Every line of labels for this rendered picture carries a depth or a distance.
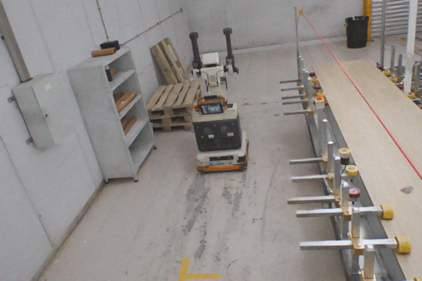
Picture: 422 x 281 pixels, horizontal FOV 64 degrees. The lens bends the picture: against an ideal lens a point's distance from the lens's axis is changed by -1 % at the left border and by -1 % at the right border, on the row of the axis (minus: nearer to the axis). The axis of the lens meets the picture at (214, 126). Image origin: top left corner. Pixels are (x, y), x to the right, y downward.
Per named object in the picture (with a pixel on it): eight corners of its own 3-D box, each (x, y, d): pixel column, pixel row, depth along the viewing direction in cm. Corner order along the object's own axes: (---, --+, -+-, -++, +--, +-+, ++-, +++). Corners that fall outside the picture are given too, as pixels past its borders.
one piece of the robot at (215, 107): (228, 115, 397) (225, 102, 380) (199, 118, 403) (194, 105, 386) (228, 108, 404) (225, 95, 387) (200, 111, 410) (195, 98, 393)
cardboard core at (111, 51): (90, 51, 422) (112, 48, 417) (93, 49, 429) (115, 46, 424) (92, 58, 426) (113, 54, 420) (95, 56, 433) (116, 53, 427)
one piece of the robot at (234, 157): (238, 160, 409) (237, 154, 406) (205, 162, 417) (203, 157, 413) (238, 159, 411) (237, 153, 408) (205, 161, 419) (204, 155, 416)
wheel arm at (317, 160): (289, 165, 268) (289, 161, 266) (289, 163, 271) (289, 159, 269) (347, 162, 259) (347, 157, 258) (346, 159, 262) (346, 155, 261)
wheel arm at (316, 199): (287, 205, 223) (287, 200, 222) (287, 202, 226) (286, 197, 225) (357, 202, 215) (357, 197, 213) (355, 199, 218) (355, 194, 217)
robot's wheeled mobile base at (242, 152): (247, 170, 414) (245, 152, 404) (196, 173, 426) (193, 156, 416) (249, 143, 474) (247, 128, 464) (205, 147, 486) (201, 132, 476)
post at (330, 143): (329, 199, 251) (328, 142, 231) (328, 196, 254) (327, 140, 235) (333, 199, 251) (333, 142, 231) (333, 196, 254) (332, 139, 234)
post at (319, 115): (318, 156, 294) (316, 108, 275) (318, 153, 298) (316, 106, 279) (324, 156, 293) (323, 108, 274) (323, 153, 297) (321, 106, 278)
